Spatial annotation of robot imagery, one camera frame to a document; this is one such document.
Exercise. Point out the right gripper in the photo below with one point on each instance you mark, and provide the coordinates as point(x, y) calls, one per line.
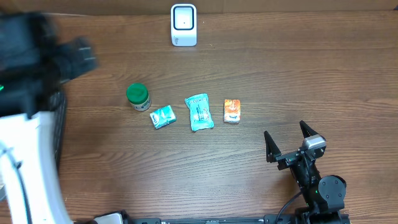
point(287, 159)

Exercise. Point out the orange tissue pack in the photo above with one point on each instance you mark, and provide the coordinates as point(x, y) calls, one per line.
point(232, 111)

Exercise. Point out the teal snack packet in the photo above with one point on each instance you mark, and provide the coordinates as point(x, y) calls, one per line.
point(200, 116)

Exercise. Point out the small teal tissue pack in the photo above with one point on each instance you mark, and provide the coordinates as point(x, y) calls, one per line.
point(163, 117)

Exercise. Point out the green lid white jar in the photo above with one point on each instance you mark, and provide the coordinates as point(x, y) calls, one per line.
point(138, 96)

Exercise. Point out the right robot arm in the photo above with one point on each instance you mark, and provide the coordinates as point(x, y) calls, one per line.
point(320, 198)

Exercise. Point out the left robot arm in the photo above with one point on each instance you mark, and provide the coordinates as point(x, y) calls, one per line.
point(34, 66)

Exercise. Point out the white barcode scanner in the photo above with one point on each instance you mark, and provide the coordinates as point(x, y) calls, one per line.
point(183, 25)

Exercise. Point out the grey plastic basket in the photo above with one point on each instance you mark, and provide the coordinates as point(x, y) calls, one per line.
point(58, 105)

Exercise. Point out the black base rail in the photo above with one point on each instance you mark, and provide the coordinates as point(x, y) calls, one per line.
point(122, 217)

